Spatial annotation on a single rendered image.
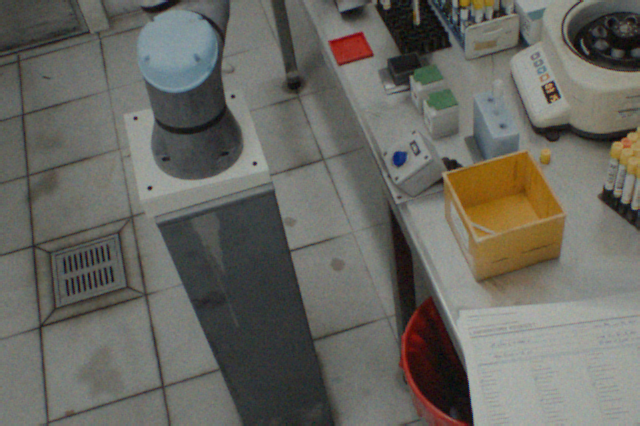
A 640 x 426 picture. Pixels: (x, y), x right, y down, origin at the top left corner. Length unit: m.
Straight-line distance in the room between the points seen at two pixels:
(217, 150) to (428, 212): 0.34
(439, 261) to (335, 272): 1.10
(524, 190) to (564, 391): 0.34
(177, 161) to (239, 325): 0.43
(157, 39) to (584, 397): 0.77
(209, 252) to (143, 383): 0.86
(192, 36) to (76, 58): 1.99
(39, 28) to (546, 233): 2.43
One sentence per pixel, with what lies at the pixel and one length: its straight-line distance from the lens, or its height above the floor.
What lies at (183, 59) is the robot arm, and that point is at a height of 1.13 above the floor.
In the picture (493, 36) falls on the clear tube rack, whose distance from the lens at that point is 1.58.
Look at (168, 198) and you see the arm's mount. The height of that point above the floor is 0.91.
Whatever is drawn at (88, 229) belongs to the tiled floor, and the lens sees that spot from 2.68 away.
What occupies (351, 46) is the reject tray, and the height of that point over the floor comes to 0.88.
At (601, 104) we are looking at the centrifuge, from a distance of 1.40.
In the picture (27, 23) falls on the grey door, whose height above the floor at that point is 0.12.
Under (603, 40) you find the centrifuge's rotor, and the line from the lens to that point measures 1.48.
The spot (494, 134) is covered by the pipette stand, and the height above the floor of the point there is 0.98.
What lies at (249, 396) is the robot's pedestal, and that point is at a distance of 1.92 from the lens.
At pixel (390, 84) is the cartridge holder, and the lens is 1.54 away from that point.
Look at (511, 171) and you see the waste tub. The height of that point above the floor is 0.94.
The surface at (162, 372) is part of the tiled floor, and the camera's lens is 2.31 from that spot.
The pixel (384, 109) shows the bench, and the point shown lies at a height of 0.87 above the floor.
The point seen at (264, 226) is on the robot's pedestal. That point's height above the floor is 0.79.
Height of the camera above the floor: 1.92
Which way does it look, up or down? 50 degrees down
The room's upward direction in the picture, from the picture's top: 11 degrees counter-clockwise
